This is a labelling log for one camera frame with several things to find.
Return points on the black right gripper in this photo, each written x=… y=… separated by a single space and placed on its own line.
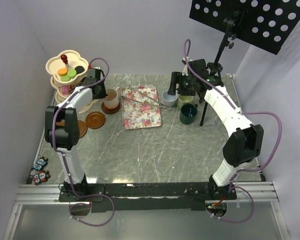
x=178 y=77

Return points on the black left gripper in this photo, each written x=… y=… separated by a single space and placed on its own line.
x=103 y=94

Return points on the black toy cookie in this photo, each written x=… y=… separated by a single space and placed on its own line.
x=79 y=69

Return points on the green toy macaron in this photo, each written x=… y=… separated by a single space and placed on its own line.
x=72 y=73
x=65 y=78

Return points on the cream three-tier dessert stand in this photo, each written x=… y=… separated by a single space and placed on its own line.
x=66 y=59

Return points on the pink mug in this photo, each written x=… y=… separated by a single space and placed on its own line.
x=111 y=101

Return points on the pink toy popsicle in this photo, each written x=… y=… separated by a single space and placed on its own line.
x=65 y=90

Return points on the orange toy macaron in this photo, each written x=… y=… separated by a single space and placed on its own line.
x=62 y=71

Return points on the metal serving tongs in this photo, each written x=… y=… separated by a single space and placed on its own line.
x=147 y=100

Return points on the brown wooden coaster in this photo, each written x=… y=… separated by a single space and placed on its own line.
x=110 y=111
x=82 y=128
x=95 y=120

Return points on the floral serving tray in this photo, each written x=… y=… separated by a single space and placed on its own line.
x=139 y=116

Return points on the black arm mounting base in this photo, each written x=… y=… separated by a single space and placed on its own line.
x=148 y=196

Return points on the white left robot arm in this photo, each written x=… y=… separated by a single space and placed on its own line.
x=61 y=130

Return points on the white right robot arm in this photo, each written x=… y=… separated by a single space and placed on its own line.
x=244 y=138

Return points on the light green mug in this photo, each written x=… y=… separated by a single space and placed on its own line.
x=184 y=99

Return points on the light blue mug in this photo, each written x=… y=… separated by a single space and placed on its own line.
x=169 y=100

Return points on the dark green mug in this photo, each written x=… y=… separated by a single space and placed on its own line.
x=188 y=112

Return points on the black perforated calibration board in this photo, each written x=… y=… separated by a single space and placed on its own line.
x=265 y=24

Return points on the aluminium frame rail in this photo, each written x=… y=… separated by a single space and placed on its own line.
x=30 y=194

